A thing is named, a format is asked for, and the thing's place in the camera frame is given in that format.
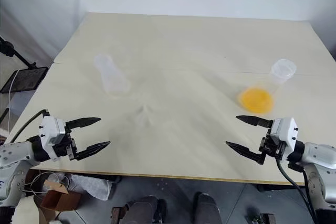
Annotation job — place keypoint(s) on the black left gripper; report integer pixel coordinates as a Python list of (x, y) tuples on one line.
[(64, 148)]

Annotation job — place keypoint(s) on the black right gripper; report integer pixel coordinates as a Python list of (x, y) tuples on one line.
[(273, 147)]

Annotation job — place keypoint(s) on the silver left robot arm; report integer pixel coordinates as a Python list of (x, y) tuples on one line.
[(13, 153)]

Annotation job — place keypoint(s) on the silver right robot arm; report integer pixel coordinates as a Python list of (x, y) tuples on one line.
[(318, 153)]

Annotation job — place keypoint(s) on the clear flask with orange liquid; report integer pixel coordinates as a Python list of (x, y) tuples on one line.
[(257, 98)]

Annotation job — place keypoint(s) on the crumpled white cloth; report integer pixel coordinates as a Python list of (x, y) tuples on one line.
[(90, 185)]

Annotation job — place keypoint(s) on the brown cardboard box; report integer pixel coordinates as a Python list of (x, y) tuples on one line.
[(56, 199)]

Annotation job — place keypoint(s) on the dark device under table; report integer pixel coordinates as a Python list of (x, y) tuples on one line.
[(261, 218)]

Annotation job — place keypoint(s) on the dark rounded shape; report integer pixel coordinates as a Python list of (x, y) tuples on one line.
[(144, 209), (208, 208)]

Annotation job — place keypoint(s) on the black stand pole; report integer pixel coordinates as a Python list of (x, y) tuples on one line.
[(19, 56)]

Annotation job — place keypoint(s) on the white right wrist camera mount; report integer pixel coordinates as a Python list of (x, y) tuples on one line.
[(287, 132)]

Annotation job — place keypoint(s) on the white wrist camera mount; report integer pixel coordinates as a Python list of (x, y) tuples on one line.
[(287, 132), (50, 129)]

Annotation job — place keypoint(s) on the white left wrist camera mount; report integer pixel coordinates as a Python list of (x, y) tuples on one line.
[(50, 129)]

